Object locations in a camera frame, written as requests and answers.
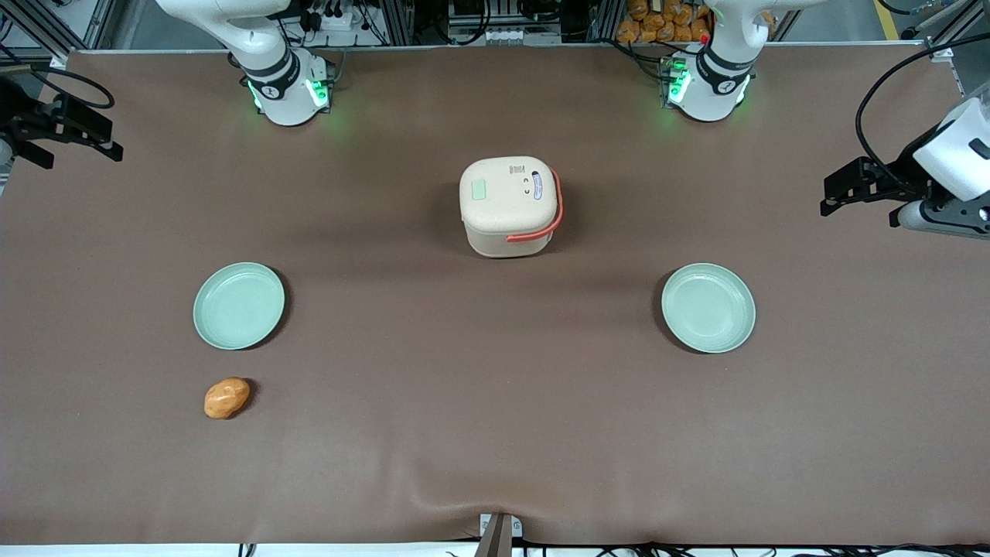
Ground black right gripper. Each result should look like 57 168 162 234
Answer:
0 76 125 170

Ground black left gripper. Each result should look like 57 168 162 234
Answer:
820 139 943 217

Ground cream rice cooker coral handle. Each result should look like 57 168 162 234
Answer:
459 156 564 259

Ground pale green round plate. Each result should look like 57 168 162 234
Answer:
661 264 756 354
193 262 286 350

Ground pile of orange-brown breads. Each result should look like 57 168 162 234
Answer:
616 0 712 45

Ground white power strip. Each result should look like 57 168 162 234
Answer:
306 0 364 33

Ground orange-brown potato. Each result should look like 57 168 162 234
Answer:
204 377 252 421

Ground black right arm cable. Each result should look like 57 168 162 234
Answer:
0 65 116 110

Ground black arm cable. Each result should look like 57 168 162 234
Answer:
855 32 990 188
0 65 116 110

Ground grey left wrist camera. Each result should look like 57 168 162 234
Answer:
889 198 990 240

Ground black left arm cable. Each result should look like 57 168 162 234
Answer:
855 32 990 188

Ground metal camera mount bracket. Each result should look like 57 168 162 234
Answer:
473 512 524 557

